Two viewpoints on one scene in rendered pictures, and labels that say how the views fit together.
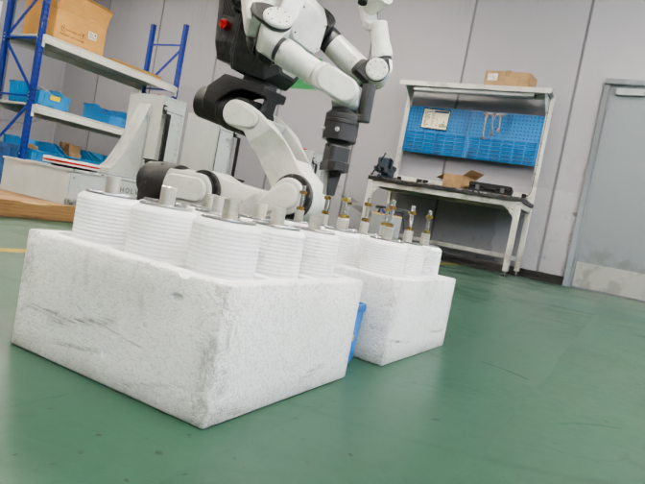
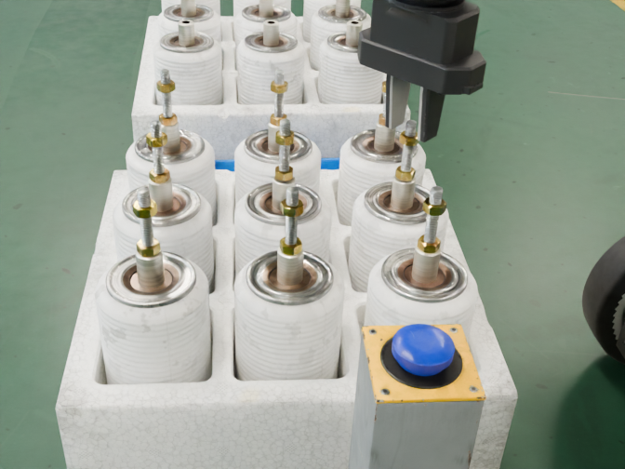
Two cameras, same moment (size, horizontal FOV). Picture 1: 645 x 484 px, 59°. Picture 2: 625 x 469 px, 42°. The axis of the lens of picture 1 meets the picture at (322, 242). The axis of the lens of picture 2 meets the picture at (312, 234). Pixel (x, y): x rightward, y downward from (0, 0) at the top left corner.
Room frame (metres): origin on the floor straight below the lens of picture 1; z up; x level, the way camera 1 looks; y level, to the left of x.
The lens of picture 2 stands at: (1.97, -0.47, 0.68)
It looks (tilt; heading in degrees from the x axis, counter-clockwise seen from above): 34 degrees down; 144
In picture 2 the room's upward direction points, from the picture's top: 3 degrees clockwise
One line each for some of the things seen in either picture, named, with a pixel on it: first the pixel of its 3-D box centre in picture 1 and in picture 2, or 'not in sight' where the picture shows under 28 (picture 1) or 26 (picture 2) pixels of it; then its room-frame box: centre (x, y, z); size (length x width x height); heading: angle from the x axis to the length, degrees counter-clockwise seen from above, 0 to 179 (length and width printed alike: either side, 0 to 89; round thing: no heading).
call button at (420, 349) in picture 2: not in sight; (421, 353); (1.70, -0.17, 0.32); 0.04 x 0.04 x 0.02
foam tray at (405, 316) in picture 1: (350, 297); (280, 328); (1.41, -0.09, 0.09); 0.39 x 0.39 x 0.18; 60
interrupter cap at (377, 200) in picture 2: not in sight; (401, 203); (1.47, 0.01, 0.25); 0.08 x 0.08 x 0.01
